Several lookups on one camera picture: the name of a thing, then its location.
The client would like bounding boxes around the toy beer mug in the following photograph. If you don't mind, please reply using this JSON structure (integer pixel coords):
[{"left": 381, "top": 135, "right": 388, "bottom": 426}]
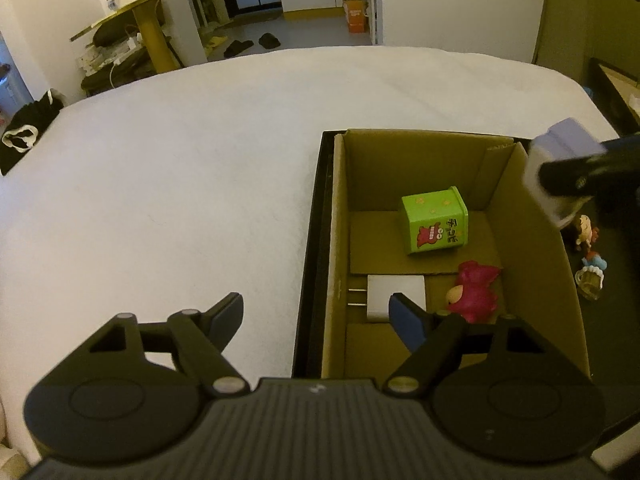
[{"left": 575, "top": 267, "right": 606, "bottom": 301}]

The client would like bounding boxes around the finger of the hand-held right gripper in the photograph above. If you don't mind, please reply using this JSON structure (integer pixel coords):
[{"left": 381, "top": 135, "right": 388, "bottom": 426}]
[
  {"left": 539, "top": 152, "right": 640, "bottom": 213},
  {"left": 600, "top": 132, "right": 640, "bottom": 157}
]

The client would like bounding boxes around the orange carton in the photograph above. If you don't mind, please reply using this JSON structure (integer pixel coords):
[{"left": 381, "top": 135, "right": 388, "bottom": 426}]
[{"left": 342, "top": 0, "right": 370, "bottom": 33}]

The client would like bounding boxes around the white charger plug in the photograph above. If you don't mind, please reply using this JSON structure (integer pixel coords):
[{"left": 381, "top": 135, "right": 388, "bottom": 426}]
[{"left": 345, "top": 274, "right": 427, "bottom": 325}]

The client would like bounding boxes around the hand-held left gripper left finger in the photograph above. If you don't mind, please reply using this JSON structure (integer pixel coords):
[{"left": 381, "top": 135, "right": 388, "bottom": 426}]
[{"left": 82, "top": 291, "right": 251, "bottom": 396}]

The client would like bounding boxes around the round table with yellow leg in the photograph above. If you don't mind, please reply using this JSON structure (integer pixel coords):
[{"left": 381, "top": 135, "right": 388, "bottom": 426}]
[{"left": 69, "top": 0, "right": 213, "bottom": 73}]

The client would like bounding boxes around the small doll figurine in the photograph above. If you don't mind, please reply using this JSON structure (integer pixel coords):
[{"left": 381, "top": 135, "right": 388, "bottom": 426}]
[{"left": 572, "top": 214, "right": 601, "bottom": 252}]

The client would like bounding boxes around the lavender toy box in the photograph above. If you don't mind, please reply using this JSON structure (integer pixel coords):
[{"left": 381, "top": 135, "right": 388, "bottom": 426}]
[{"left": 525, "top": 117, "right": 608, "bottom": 228}]

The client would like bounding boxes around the black cloth with white print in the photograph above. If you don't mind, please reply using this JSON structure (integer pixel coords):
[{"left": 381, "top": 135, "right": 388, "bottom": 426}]
[{"left": 0, "top": 89, "right": 65, "bottom": 176}]

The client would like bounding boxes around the brown cardboard box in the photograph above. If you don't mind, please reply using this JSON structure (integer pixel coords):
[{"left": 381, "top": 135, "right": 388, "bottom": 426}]
[{"left": 320, "top": 129, "right": 592, "bottom": 381}]

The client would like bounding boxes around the dark bag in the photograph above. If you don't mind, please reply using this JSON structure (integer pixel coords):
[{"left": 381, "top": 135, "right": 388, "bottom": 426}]
[{"left": 80, "top": 52, "right": 156, "bottom": 96}]

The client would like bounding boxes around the green tin box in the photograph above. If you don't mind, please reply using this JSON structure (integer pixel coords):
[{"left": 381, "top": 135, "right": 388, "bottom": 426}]
[{"left": 401, "top": 186, "right": 470, "bottom": 257}]

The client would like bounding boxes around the black tray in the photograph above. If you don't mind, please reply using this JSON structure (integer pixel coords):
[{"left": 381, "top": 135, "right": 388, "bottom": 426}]
[{"left": 291, "top": 130, "right": 640, "bottom": 441}]

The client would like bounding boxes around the pink dinosaur toy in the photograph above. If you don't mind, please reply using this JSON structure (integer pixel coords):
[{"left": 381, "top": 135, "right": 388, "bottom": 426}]
[{"left": 446, "top": 260, "right": 503, "bottom": 323}]

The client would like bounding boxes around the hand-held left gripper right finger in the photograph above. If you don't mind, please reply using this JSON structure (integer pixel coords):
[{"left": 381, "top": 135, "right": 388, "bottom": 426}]
[{"left": 382, "top": 293, "right": 551, "bottom": 396}]

